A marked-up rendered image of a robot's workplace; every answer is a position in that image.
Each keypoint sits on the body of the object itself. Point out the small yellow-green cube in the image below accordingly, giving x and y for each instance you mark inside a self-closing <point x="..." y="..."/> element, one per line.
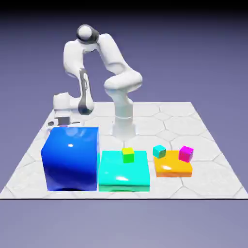
<point x="128" y="156"/>

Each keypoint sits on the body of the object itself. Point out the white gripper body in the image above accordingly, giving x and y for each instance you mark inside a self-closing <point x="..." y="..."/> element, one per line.
<point x="73" y="124"/>

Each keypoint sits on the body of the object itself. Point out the large blue box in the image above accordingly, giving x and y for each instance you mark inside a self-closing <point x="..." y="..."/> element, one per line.
<point x="71" y="158"/>

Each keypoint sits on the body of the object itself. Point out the small cyan cube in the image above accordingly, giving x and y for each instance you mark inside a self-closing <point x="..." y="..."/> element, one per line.
<point x="159" y="152"/>

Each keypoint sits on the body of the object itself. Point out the large cyan box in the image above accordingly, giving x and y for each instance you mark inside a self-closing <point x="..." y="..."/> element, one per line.
<point x="120" y="172"/>

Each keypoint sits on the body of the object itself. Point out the large orange box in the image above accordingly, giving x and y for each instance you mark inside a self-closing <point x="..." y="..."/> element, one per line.
<point x="172" y="166"/>

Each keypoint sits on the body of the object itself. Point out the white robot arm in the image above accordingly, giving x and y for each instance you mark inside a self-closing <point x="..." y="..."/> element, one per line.
<point x="114" y="54"/>

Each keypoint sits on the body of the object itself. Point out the small magenta cube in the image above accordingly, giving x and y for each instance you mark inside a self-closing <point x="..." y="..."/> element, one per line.
<point x="185" y="154"/>

